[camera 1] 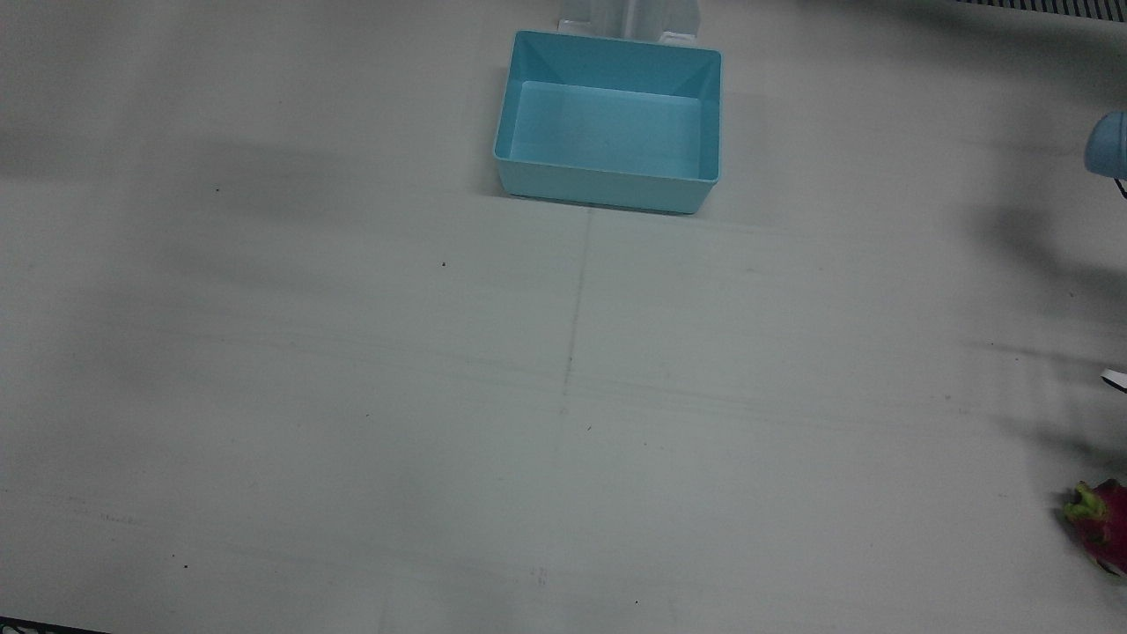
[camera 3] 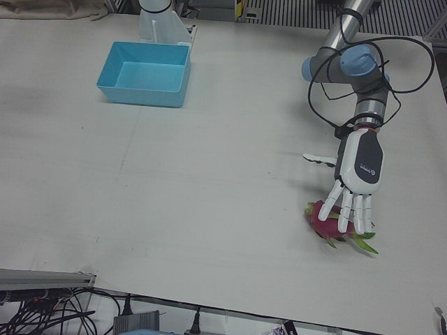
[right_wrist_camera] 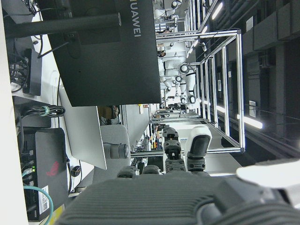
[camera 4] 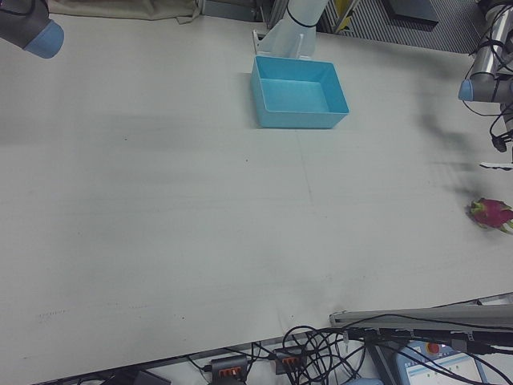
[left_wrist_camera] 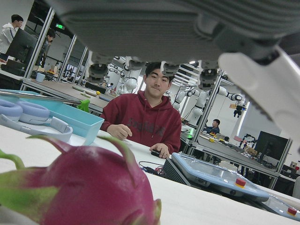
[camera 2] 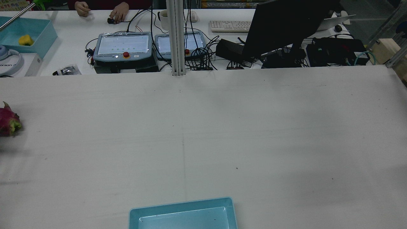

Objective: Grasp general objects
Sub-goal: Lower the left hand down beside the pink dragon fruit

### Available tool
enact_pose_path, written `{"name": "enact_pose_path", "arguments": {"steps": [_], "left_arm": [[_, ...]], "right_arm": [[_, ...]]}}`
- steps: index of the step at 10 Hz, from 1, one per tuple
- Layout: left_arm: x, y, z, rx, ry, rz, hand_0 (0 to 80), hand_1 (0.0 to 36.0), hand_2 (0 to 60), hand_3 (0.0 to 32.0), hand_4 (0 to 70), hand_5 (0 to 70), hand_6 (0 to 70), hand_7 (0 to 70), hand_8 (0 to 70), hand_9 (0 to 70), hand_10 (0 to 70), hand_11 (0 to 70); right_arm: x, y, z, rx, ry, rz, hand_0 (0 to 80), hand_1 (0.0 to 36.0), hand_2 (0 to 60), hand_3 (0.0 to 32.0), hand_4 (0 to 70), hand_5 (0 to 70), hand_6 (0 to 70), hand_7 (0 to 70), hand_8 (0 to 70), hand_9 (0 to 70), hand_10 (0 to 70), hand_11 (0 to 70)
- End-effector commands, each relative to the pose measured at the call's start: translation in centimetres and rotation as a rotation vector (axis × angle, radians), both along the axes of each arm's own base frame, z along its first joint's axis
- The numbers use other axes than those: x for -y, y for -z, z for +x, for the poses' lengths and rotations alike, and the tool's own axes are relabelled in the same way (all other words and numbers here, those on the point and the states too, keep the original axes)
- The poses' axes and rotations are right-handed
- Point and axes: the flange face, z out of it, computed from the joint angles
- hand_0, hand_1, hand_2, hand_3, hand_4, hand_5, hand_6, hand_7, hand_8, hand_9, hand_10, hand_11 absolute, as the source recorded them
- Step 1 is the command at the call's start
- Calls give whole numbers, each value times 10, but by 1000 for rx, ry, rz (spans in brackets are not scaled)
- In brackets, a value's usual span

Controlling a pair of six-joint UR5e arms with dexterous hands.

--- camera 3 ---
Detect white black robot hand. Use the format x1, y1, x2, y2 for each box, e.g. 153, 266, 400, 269
302, 127, 385, 235

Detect pink dragon fruit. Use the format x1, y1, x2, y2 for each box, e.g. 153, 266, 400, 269
302, 199, 380, 255

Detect clear plastic bag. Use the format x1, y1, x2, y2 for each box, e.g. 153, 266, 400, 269
268, 320, 298, 335

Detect black plug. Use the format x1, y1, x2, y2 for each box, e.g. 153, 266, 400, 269
190, 305, 203, 334

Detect empty light blue bin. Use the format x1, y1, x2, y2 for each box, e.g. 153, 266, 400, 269
96, 40, 192, 108

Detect grey power brick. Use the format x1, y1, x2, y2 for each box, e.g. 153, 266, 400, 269
113, 310, 161, 335

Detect beige cloth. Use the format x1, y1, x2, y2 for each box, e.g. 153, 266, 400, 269
0, 0, 110, 22

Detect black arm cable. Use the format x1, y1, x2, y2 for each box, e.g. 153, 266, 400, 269
307, 10, 436, 140

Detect aluminium frame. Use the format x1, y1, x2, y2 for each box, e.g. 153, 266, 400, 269
423, 8, 447, 43

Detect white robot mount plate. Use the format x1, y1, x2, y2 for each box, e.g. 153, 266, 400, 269
137, 10, 198, 48

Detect aluminium profile rail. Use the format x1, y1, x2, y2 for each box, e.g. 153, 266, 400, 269
0, 268, 97, 292

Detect tangled black cables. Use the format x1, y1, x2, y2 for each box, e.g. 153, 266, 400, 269
0, 285, 131, 335

